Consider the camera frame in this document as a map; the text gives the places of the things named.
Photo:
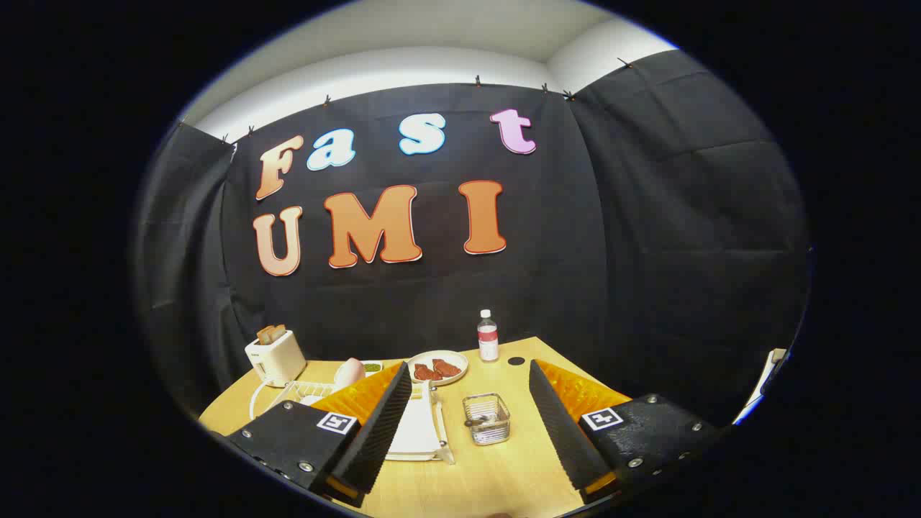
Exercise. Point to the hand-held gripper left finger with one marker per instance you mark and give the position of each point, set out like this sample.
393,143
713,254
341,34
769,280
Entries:
374,432

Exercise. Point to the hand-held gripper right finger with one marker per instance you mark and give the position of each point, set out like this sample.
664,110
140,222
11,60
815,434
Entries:
565,432

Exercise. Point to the white dish rack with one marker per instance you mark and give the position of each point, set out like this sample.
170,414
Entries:
417,432

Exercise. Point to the pink plate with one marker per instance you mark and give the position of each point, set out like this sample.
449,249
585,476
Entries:
349,373

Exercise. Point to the white plate with meat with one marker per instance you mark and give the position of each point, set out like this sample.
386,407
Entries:
455,360

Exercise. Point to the white divided bean tray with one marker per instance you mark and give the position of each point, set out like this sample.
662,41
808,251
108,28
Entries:
372,367

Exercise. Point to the red meat piece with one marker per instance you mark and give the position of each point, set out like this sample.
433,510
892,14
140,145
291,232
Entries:
447,367
424,373

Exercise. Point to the clear water bottle red label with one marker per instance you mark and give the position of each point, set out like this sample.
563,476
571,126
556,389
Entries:
488,342

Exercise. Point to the white toaster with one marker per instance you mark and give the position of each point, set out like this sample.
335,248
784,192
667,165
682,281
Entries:
277,360

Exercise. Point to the brown toast slice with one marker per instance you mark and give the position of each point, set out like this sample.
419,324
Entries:
264,335
278,332

